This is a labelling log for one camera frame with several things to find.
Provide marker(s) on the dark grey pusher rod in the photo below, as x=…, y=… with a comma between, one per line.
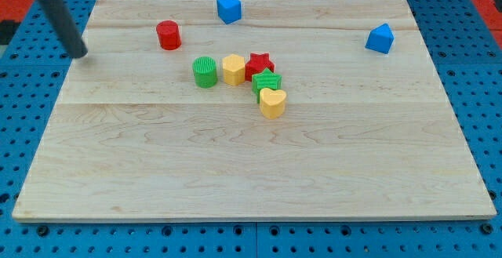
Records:
x=65, y=27

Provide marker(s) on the red cylinder block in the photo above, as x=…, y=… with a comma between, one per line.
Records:
x=168, y=35

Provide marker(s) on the green cylinder block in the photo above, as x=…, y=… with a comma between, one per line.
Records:
x=204, y=70

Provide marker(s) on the blue cube block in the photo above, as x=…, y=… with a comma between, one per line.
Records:
x=229, y=11

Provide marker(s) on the yellow hexagon block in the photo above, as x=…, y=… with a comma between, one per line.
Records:
x=234, y=69

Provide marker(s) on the red star block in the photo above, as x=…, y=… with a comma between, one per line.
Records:
x=256, y=64

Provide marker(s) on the green star block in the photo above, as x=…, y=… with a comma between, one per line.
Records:
x=265, y=79

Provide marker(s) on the yellow heart block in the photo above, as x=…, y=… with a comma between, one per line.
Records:
x=272, y=102

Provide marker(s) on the light wooden board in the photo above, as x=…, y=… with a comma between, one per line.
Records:
x=365, y=136

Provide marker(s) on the blue pentagon block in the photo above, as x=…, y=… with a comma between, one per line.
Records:
x=380, y=39

